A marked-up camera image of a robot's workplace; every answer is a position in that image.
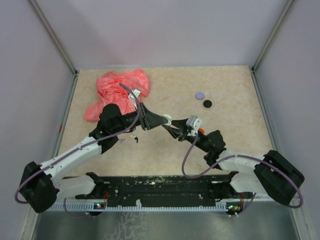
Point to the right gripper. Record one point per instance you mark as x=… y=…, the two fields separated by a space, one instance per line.
x=181 y=124

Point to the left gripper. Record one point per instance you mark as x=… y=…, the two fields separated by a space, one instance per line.
x=149 y=120

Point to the white round charging case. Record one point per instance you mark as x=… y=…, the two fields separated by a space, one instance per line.
x=168 y=118

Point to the orange charging case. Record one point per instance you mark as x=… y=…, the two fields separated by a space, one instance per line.
x=201 y=130

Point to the black round charging case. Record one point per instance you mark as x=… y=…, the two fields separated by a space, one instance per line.
x=207 y=103

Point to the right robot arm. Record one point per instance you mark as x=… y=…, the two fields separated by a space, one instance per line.
x=271 y=173

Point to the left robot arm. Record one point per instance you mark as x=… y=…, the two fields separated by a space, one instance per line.
x=42 y=184

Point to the purple round charging case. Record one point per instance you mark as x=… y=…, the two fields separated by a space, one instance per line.
x=199 y=95

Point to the crumpled pink cloth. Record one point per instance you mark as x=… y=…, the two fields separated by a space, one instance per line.
x=110 y=92

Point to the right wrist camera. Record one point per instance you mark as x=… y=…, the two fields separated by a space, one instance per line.
x=193 y=124

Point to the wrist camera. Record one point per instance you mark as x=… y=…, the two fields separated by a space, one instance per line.
x=135 y=93
x=193 y=124

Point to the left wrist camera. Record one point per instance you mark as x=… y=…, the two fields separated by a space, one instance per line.
x=135 y=93

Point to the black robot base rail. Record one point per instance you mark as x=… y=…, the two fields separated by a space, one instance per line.
x=164 y=191

